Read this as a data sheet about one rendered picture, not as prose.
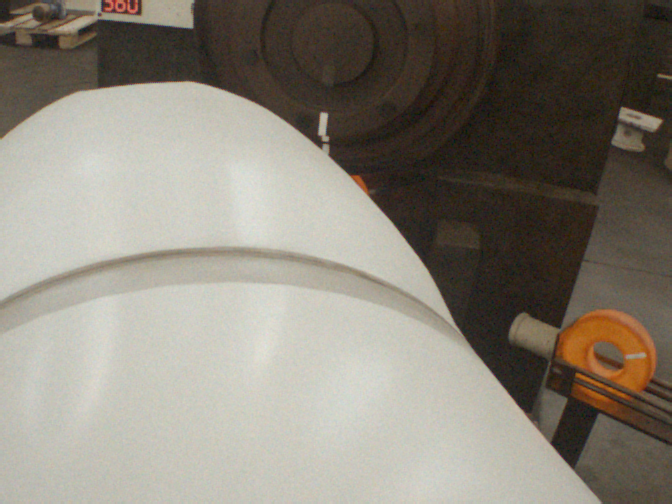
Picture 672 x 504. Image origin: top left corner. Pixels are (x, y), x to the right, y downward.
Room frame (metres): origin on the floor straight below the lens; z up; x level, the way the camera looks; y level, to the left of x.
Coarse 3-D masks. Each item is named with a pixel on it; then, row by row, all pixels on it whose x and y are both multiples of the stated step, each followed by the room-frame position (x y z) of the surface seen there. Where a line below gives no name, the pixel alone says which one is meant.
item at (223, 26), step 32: (224, 0) 1.06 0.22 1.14; (448, 0) 1.02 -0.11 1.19; (224, 32) 1.06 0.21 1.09; (448, 32) 1.01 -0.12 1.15; (224, 64) 1.06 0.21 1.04; (448, 64) 1.01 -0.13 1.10; (256, 96) 1.04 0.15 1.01; (448, 96) 1.03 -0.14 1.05; (384, 128) 1.02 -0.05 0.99; (416, 128) 1.03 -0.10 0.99
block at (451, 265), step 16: (448, 224) 1.10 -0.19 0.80; (464, 224) 1.11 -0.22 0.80; (432, 240) 1.10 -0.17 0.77; (448, 240) 1.05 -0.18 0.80; (464, 240) 1.05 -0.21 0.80; (432, 256) 1.04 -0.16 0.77; (448, 256) 1.04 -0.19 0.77; (464, 256) 1.03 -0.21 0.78; (432, 272) 1.04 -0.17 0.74; (448, 272) 1.03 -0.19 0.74; (464, 272) 1.03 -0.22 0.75; (448, 288) 1.03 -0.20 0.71; (464, 288) 1.03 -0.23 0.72; (448, 304) 1.03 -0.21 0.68; (464, 304) 1.03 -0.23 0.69
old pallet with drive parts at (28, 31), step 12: (12, 12) 5.44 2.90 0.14; (24, 12) 5.46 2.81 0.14; (0, 24) 5.07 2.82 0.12; (12, 24) 5.01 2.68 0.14; (24, 24) 5.03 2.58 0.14; (36, 24) 5.05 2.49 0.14; (48, 24) 5.08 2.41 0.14; (60, 24) 5.14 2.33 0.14; (72, 24) 5.13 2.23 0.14; (84, 24) 5.17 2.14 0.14; (96, 24) 5.45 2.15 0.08; (0, 36) 5.11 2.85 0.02; (24, 36) 4.94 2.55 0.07; (36, 36) 5.01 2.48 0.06; (48, 36) 5.21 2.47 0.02; (60, 36) 4.93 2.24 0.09; (72, 36) 4.96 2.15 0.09; (84, 36) 5.27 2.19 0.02; (60, 48) 4.93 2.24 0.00; (72, 48) 4.96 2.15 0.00
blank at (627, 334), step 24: (600, 312) 0.92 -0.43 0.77; (576, 336) 0.92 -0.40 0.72; (600, 336) 0.90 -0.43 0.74; (624, 336) 0.88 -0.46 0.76; (648, 336) 0.88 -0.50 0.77; (576, 360) 0.91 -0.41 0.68; (624, 360) 0.87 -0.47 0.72; (648, 360) 0.85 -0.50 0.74; (576, 384) 0.90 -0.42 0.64; (600, 384) 0.88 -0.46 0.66; (624, 384) 0.86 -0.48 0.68
